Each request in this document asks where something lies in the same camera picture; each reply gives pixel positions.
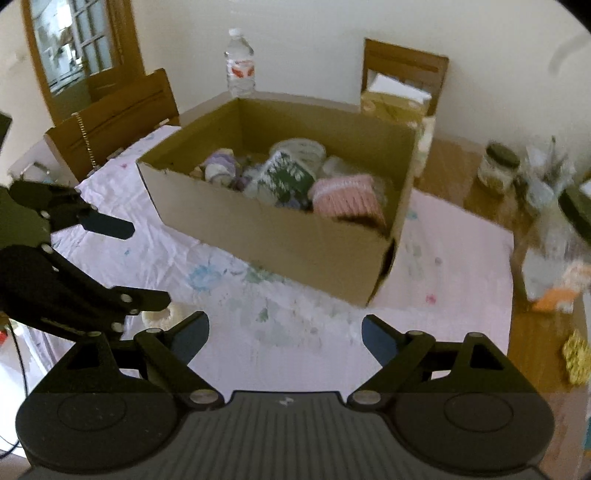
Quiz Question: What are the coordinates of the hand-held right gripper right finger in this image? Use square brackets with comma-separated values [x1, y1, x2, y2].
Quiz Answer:
[346, 316, 539, 411]

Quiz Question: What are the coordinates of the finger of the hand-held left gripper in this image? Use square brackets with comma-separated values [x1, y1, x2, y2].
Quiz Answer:
[9, 180, 136, 240]
[0, 246, 172, 341]

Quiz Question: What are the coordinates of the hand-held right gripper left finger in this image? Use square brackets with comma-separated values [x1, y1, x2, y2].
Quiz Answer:
[32, 311, 225, 411]

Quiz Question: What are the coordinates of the cardboard box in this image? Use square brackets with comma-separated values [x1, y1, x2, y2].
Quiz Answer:
[137, 97, 419, 308]

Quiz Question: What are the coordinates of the pink knitted sock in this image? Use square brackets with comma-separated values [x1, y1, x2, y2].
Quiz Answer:
[308, 174, 387, 229]

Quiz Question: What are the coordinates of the white labelled bottle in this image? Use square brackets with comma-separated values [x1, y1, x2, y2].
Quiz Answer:
[252, 152, 315, 208]

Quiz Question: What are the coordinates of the brown wooden desktop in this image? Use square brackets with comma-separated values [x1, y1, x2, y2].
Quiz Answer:
[416, 138, 591, 416]

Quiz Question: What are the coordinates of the cream ribbed round object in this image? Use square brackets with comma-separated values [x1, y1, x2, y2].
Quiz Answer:
[141, 305, 185, 326]

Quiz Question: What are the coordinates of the floral pink tablecloth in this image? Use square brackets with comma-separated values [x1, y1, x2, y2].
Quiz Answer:
[25, 124, 515, 402]

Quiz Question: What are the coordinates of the wooden glass door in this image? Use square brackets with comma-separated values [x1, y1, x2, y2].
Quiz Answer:
[21, 0, 148, 125]

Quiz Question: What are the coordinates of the large dark-lidded plastic jar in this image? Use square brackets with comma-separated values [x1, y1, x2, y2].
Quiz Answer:
[522, 182, 591, 315]

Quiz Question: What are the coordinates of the gold openwork coaster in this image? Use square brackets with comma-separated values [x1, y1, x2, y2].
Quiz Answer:
[563, 330, 591, 386]

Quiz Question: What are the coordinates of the clear plastic water bottle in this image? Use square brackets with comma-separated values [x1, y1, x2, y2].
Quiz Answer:
[225, 28, 256, 97]

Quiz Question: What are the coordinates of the small dark-lidded glass jar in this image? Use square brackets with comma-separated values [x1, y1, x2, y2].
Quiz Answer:
[478, 144, 520, 195]

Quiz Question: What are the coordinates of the pen holder with pens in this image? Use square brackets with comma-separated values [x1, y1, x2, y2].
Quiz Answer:
[522, 136, 578, 213]

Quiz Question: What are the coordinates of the tan tissue box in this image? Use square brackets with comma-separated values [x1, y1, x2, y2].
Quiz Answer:
[361, 90, 430, 123]

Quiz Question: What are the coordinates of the black cable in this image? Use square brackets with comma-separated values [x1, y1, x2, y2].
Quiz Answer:
[0, 318, 31, 455]

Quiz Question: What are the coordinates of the metal chain strap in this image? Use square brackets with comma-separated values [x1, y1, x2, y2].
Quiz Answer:
[74, 113, 100, 171]

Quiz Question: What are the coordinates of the wooden chair with chain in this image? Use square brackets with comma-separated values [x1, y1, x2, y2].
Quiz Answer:
[44, 68, 181, 183]

